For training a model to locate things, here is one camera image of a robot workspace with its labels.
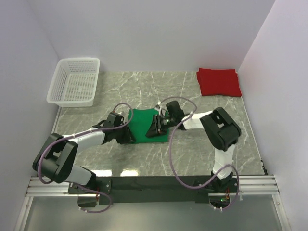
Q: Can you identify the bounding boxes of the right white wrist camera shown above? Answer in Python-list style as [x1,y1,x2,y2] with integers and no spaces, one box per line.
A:
[155,101,165,116]

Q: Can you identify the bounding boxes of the green t-shirt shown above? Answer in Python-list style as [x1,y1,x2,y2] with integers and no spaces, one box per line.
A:
[128,108,169,144]

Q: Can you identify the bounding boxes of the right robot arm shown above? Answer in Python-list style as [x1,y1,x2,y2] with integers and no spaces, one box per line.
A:
[146,101,242,192]

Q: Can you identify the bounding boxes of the folded red t-shirt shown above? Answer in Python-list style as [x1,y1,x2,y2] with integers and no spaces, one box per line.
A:
[196,68,242,97]

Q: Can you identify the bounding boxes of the black base beam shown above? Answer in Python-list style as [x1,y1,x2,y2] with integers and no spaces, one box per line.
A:
[67,175,240,205]

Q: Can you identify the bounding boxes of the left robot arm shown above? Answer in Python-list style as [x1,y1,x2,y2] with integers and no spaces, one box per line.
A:
[32,111,136,193]

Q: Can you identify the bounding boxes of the white plastic basket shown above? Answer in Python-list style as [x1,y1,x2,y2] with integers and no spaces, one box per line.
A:
[46,57,100,107]

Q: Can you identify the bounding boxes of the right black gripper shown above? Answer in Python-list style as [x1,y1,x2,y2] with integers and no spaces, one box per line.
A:
[146,114,176,138]

